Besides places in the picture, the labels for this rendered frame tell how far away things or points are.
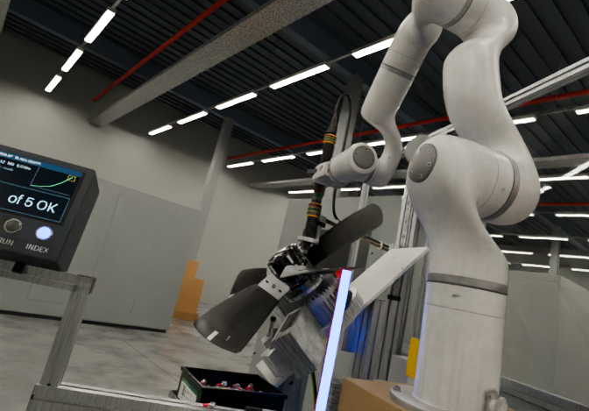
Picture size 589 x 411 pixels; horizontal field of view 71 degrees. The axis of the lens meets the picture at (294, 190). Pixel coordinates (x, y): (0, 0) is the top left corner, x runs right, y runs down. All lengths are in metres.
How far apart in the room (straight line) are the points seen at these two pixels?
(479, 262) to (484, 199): 0.10
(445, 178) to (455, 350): 0.25
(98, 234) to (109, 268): 0.54
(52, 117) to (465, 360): 13.19
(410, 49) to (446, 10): 0.18
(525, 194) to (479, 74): 0.22
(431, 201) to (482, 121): 0.20
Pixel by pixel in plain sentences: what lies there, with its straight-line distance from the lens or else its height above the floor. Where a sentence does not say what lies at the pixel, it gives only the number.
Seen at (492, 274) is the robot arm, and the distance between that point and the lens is 0.69.
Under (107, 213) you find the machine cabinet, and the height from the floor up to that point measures 1.58.
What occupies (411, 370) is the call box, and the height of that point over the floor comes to 1.00.
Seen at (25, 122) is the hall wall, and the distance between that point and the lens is 13.40.
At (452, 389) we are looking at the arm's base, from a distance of 0.68.
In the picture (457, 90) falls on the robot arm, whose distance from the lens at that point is 0.81.
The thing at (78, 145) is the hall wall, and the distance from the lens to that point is 13.53.
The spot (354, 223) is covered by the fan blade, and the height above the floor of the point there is 1.37.
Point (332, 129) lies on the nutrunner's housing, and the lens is 1.40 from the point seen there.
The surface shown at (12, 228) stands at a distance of 0.85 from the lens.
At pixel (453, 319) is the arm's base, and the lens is 0.67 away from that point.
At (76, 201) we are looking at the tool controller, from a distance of 0.86.
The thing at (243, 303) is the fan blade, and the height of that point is 1.04.
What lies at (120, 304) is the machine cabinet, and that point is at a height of 0.33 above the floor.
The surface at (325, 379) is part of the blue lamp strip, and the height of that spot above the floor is 0.95.
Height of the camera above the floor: 1.12
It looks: 13 degrees up
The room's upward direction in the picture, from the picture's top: 13 degrees clockwise
